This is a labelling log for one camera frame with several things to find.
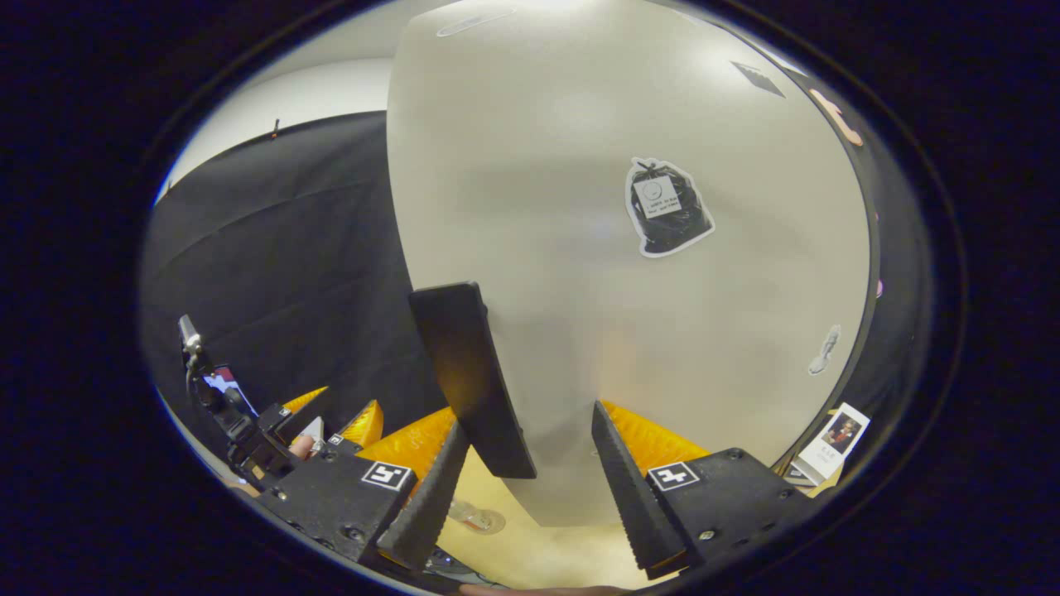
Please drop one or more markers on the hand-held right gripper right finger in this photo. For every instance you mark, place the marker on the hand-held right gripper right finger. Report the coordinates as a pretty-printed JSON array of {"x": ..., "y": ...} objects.
[{"x": 633, "y": 497}]

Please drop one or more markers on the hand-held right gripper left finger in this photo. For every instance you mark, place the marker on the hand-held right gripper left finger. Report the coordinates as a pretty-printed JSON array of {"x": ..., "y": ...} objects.
[{"x": 431, "y": 505}]

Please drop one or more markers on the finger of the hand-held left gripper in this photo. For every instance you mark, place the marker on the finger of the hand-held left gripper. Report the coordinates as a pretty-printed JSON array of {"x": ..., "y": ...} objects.
[
  {"x": 302, "y": 410},
  {"x": 364, "y": 426}
]

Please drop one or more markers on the clear glass bottle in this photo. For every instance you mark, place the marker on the clear glass bottle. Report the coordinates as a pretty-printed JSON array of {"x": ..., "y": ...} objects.
[{"x": 464, "y": 511}]

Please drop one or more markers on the computer monitor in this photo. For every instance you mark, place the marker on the computer monitor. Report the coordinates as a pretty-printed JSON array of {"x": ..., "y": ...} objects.
[{"x": 225, "y": 385}]

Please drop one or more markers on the black backdrop cloth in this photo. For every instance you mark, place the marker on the black backdrop cloth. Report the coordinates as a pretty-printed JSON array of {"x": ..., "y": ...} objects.
[{"x": 290, "y": 248}]

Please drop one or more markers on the white booklet with photo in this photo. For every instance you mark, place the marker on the white booklet with photo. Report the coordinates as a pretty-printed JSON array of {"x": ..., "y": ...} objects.
[{"x": 828, "y": 447}]

